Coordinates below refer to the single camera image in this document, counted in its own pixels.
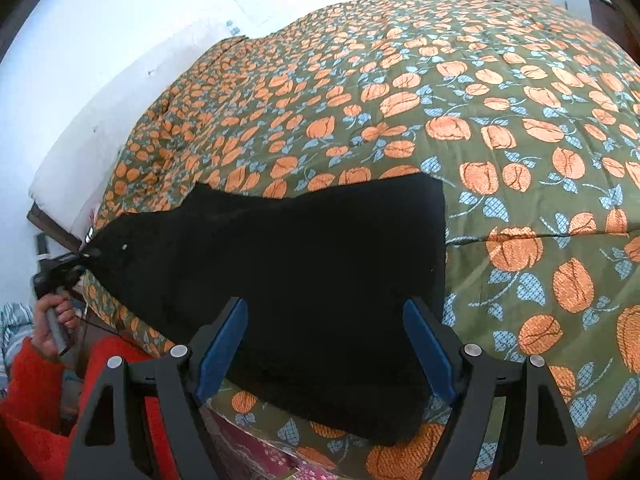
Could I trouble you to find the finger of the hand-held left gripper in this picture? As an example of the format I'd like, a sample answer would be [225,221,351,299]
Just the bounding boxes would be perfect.
[75,227,102,261]

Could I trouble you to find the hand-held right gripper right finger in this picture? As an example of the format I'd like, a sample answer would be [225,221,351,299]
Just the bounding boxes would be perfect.
[402,297,588,480]

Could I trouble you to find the brown wooden bed frame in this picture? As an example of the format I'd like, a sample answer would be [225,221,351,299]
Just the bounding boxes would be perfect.
[26,200,83,253]

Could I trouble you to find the striped grey cloth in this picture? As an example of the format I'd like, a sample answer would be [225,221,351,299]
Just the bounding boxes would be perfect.
[0,302,36,391]

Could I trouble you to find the green orange floral blanket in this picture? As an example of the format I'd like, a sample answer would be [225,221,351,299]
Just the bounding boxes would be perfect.
[80,0,640,480]

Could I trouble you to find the person's left hand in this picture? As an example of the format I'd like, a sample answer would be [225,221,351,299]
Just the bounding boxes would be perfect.
[30,291,82,362]

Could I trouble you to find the pink floral bed sheet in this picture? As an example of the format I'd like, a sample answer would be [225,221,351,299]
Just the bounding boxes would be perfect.
[202,400,321,480]

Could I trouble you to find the person's left forearm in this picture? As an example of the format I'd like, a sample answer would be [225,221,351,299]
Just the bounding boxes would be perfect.
[0,336,68,441]

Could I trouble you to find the black pants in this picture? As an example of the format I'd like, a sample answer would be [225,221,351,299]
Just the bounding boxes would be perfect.
[82,172,447,447]

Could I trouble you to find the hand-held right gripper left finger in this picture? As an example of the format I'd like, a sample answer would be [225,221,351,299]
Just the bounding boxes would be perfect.
[62,297,249,480]

